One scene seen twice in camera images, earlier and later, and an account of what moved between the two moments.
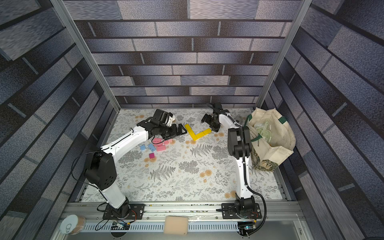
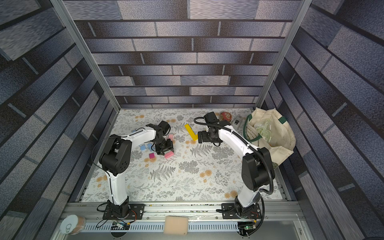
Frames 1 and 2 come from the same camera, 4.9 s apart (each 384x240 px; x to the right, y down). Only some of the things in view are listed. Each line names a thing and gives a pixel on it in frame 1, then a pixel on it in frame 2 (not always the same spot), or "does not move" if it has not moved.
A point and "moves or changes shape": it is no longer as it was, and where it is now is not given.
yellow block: [189, 129] does not move
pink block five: [161, 148] moves or changes shape
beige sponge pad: [175, 225] does not move
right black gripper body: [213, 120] to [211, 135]
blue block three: [151, 147] does not move
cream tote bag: [278, 140] does not move
